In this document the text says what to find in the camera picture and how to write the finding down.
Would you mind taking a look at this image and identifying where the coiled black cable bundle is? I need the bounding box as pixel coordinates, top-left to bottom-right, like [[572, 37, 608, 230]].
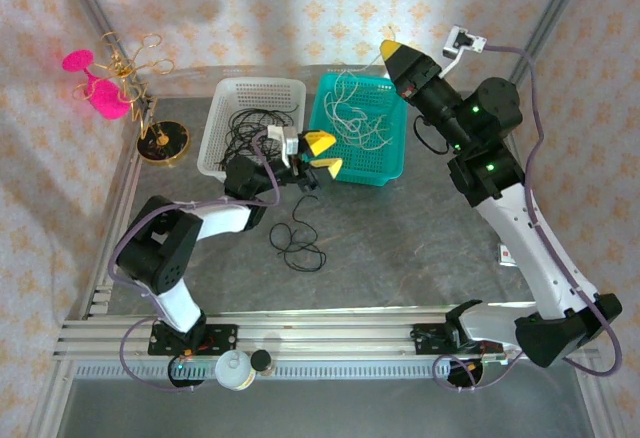
[[214, 107, 296, 172]]

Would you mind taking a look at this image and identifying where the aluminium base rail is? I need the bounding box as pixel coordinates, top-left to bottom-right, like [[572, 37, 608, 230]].
[[53, 307, 600, 360]]

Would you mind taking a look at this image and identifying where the gold wire glass stand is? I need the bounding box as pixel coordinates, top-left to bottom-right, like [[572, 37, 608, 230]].
[[72, 31, 192, 168]]

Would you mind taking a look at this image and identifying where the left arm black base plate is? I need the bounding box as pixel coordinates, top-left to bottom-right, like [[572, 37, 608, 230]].
[[147, 324, 239, 357]]

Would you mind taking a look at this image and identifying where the teal perforated plastic basket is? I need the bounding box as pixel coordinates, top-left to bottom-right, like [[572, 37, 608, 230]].
[[301, 73, 409, 188]]

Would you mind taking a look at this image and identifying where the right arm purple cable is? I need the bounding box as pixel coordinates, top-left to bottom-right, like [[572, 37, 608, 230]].
[[432, 43, 624, 393]]

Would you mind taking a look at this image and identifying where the pink wine glass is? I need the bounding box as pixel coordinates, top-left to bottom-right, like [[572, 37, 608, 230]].
[[61, 49, 129, 121]]

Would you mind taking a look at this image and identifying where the aluminium side rail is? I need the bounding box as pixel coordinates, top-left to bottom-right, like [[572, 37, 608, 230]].
[[62, 100, 157, 322]]

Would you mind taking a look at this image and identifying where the grey slotted cable duct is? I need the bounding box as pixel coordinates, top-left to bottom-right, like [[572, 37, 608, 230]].
[[74, 363, 494, 379]]

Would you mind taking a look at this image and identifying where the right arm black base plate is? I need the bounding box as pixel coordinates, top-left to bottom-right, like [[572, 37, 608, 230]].
[[411, 324, 505, 358]]

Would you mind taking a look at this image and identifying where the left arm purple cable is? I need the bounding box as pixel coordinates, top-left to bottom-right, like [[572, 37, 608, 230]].
[[108, 130, 282, 393]]

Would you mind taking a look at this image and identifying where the thin black cable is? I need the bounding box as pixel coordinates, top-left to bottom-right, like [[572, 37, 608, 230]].
[[268, 194, 328, 273]]

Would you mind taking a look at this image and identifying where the white perforated plastic basket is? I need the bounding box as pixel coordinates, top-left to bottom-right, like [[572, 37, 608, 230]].
[[197, 76, 307, 183]]

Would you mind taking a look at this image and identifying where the small black capped bottle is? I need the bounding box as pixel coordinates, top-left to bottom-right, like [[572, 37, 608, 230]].
[[249, 350, 274, 376]]

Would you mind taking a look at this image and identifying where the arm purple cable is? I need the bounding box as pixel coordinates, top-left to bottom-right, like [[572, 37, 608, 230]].
[[108, 130, 282, 393], [432, 43, 624, 393]]

